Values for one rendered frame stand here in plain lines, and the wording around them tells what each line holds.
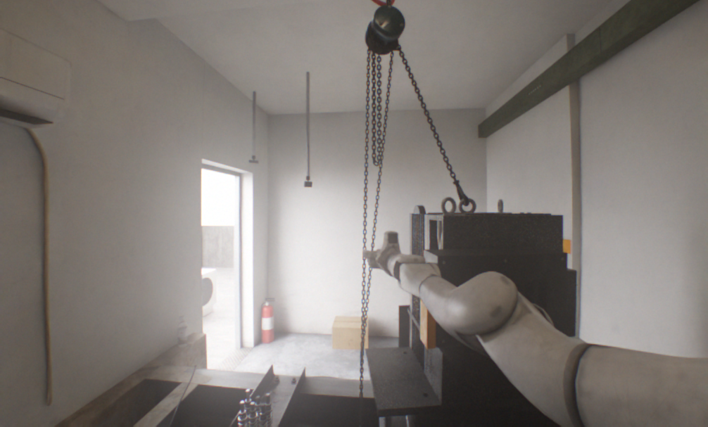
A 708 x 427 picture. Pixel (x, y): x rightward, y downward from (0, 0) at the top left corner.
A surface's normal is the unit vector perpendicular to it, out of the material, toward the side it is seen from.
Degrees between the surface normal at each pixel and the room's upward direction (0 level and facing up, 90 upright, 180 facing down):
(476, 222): 90
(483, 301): 50
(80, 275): 90
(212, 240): 90
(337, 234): 90
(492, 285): 43
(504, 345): 58
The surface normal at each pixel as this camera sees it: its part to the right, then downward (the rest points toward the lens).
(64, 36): 1.00, 0.00
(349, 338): -0.06, -0.01
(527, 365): -0.92, -0.39
